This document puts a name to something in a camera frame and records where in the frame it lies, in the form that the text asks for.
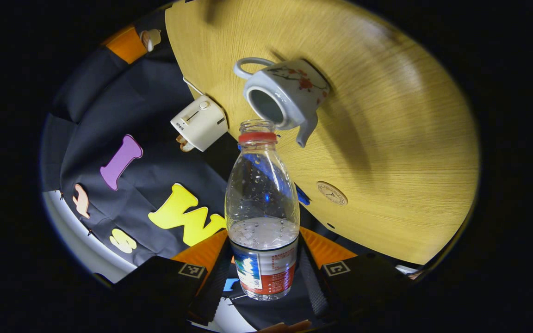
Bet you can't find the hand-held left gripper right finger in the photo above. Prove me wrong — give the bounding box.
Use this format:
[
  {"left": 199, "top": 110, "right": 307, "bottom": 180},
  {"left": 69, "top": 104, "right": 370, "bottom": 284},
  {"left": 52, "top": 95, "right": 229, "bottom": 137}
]
[{"left": 297, "top": 226, "right": 416, "bottom": 325}]

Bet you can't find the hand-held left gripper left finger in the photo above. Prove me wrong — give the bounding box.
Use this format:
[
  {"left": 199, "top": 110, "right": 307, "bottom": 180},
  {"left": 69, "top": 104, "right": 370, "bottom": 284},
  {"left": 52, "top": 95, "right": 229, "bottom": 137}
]
[{"left": 105, "top": 230, "right": 232, "bottom": 327}]

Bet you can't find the white teacup lid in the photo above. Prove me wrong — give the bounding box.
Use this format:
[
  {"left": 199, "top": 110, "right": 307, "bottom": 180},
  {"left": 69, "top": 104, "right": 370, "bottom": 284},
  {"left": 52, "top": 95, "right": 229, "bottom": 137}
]
[{"left": 139, "top": 29, "right": 162, "bottom": 52}]

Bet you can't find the clear plastic water bottle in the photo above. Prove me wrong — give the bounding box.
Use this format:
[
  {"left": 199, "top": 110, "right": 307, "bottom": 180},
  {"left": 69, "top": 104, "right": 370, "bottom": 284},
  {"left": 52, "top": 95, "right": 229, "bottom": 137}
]
[{"left": 225, "top": 119, "right": 300, "bottom": 301}]

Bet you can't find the round wooden coaster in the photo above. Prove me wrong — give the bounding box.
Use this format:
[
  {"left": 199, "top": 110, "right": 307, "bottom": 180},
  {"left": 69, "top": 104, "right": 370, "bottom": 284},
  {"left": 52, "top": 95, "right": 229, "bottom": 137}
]
[{"left": 316, "top": 181, "right": 348, "bottom": 206}]

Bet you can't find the white floral teacup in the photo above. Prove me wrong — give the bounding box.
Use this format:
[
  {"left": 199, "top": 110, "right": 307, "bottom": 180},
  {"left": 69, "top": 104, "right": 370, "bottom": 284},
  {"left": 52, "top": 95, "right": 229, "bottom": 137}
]
[{"left": 233, "top": 56, "right": 331, "bottom": 148}]

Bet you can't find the blue folded towel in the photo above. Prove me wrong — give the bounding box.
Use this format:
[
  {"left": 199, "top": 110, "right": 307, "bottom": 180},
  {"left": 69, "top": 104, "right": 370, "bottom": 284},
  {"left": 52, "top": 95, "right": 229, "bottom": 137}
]
[{"left": 294, "top": 185, "right": 311, "bottom": 207}]

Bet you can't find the white toaster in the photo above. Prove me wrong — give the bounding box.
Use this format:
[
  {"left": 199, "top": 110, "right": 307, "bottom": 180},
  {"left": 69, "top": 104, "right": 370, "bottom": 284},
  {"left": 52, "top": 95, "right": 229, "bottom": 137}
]
[{"left": 170, "top": 95, "right": 229, "bottom": 152}]

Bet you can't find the white toaster cable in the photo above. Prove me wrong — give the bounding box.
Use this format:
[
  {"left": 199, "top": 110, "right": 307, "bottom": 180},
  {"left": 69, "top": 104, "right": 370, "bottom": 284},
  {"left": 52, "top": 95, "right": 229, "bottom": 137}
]
[{"left": 183, "top": 76, "right": 205, "bottom": 98}]

